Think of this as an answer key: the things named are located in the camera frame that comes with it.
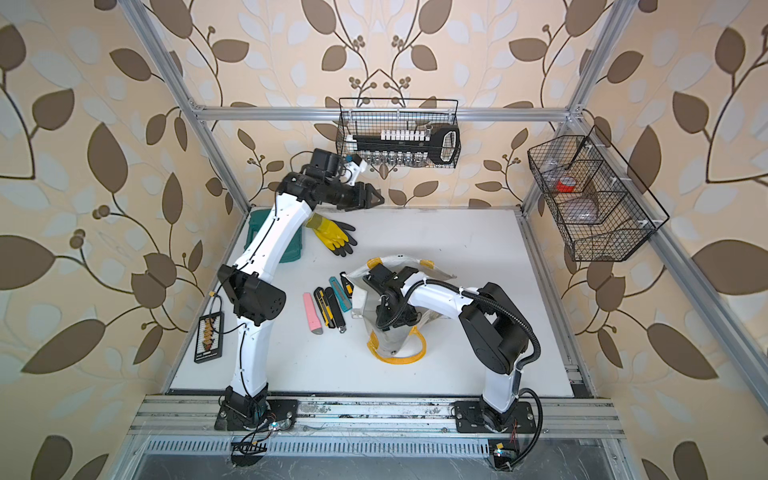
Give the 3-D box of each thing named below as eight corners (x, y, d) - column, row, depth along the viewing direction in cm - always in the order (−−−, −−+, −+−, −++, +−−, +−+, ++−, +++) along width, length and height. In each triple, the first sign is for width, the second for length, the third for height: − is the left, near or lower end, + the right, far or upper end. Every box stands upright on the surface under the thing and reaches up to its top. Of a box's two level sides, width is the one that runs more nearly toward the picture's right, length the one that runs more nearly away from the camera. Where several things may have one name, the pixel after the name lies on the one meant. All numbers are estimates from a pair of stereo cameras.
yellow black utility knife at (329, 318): (327, 331, 91) (326, 328, 89) (313, 292, 99) (312, 289, 98) (338, 326, 92) (337, 323, 90) (323, 288, 100) (322, 285, 99)
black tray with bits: (198, 362, 86) (193, 359, 84) (203, 320, 94) (198, 316, 92) (222, 356, 87) (217, 352, 85) (225, 315, 95) (221, 311, 93)
